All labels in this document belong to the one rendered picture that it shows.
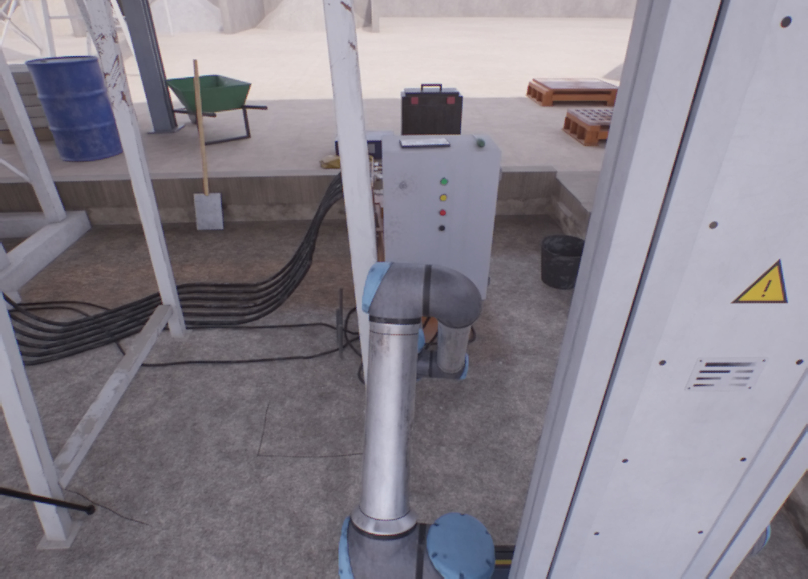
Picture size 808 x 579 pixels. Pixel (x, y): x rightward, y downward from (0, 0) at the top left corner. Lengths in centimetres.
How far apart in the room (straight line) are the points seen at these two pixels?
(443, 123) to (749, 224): 377
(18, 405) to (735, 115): 192
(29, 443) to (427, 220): 153
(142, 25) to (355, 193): 501
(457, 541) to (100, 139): 496
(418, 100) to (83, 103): 309
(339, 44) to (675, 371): 102
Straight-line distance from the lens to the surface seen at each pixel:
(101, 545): 223
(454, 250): 177
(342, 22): 128
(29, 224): 488
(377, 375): 103
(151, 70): 616
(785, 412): 73
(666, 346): 57
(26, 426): 199
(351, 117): 127
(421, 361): 154
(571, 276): 327
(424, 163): 163
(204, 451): 234
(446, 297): 99
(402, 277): 100
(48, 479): 212
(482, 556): 116
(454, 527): 118
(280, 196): 419
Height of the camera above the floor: 171
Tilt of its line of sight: 31 degrees down
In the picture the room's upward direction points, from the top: straight up
